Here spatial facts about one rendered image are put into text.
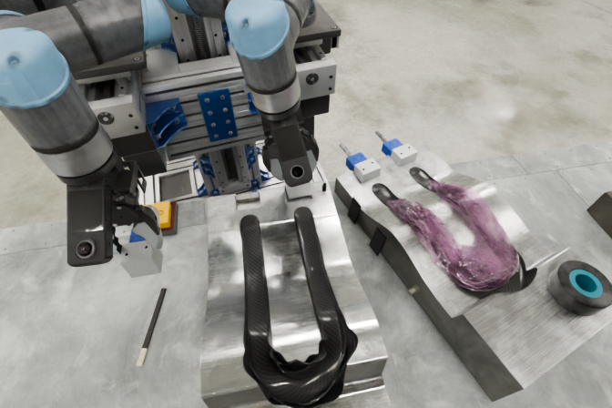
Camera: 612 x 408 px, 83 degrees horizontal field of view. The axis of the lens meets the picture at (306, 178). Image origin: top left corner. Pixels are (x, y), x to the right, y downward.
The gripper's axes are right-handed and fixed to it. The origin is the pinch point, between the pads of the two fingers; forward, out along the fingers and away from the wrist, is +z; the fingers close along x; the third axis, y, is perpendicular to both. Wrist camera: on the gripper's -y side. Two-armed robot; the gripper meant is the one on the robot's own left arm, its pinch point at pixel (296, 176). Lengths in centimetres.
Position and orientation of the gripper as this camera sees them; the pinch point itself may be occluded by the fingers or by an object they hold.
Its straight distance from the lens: 69.5
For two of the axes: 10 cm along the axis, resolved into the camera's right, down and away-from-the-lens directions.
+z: 1.1, 5.2, 8.5
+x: -9.7, 2.2, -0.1
